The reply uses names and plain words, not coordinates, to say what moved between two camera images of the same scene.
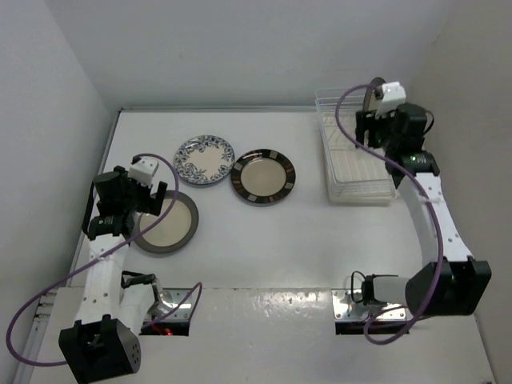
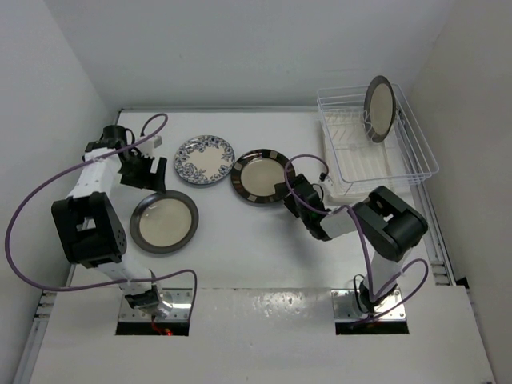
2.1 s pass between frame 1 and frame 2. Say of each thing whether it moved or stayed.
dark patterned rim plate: stayed
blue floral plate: stayed
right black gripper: moved
